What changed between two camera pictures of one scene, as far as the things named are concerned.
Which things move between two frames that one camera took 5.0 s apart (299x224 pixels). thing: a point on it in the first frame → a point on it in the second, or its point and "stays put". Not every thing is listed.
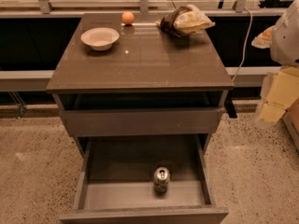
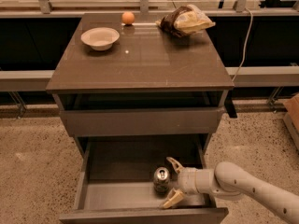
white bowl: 100,38 stays put
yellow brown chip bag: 184,21 stays put
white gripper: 286,41 → 188,180
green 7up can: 162,180 stays put
